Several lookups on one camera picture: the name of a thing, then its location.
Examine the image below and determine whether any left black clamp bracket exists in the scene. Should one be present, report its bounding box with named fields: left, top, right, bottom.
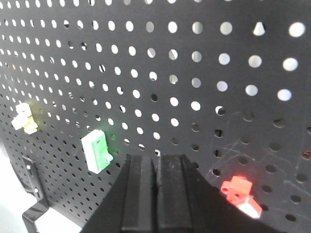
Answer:
left=21, top=156, right=49, bottom=233

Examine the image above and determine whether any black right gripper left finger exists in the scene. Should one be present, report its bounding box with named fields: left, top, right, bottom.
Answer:
left=81, top=155, right=157, bottom=233

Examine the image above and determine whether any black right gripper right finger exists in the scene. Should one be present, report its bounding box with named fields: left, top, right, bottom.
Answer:
left=157, top=155, right=276, bottom=233

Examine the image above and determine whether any black perforated pegboard panel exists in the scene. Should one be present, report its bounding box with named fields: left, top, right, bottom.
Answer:
left=0, top=0, right=311, bottom=233

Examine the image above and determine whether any red rotary switch lower right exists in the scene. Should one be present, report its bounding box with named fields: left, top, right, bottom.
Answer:
left=221, top=176, right=262, bottom=219

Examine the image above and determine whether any yellow rotary switch lower left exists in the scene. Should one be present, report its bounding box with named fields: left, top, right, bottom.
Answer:
left=11, top=103, right=38, bottom=135

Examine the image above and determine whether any green rotary switch lower middle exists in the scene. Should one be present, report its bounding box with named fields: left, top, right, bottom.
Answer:
left=81, top=129, right=114, bottom=174

